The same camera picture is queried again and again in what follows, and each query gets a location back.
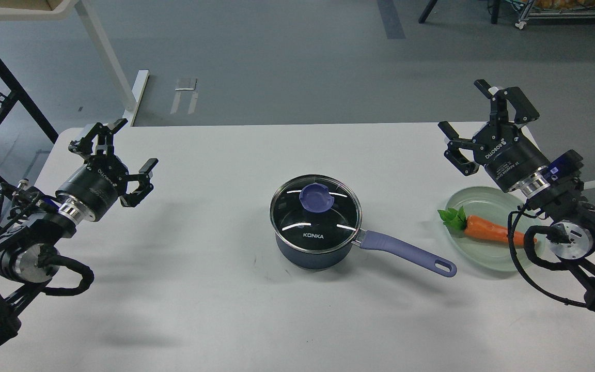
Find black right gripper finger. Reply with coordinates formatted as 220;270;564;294
474;79;539;136
437;121;481;176

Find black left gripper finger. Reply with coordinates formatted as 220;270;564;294
68;118;128;162
120;158;159;208

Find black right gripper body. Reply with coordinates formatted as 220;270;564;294
473;122;550;192

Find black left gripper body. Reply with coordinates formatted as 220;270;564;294
56;158;128;222

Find blue saucepan with handle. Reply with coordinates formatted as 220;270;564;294
269;174;457;277

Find glass lid with blue knob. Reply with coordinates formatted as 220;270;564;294
269;174;362;254

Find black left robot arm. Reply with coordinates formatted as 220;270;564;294
0;118;158;346

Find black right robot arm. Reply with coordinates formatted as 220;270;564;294
439;79;595;312

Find pale green plate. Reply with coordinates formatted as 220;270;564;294
437;187;523;272

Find orange toy carrot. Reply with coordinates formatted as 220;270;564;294
437;207;509;243

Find metal cart with wheels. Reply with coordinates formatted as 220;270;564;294
514;1;595;30

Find black chair leg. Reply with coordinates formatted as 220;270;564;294
418;0;439;24

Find white desk frame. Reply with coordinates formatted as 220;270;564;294
0;0;150;127

